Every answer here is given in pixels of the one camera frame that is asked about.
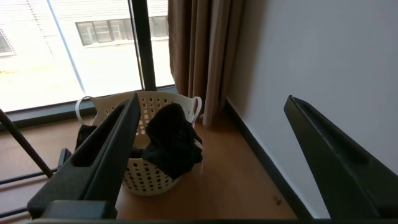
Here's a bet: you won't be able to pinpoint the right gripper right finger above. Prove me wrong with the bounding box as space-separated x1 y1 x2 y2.
283 95 398 220

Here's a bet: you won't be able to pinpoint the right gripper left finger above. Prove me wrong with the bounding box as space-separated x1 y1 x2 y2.
27 92 142 220

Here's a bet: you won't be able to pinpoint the black shorts with white cords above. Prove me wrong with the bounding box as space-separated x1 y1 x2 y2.
142 102 204 181

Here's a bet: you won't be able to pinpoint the black clothes rack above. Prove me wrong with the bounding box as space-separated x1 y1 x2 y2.
0 108 73 220

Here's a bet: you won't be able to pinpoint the white laundry basket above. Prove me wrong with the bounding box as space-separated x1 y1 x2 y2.
75 90 204 197

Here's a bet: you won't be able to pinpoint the black garment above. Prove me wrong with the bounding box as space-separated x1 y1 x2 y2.
75 124 146 159

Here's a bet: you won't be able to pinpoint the window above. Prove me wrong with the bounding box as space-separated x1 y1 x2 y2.
0 0 178 130

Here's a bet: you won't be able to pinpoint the brown curtain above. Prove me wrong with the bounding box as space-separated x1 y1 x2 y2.
167 0 246 128

